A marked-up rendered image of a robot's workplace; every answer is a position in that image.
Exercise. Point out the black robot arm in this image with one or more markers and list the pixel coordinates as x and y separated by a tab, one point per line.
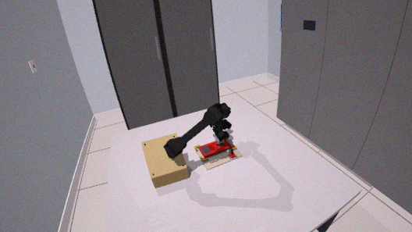
215	114

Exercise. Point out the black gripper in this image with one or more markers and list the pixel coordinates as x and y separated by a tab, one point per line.
218	130

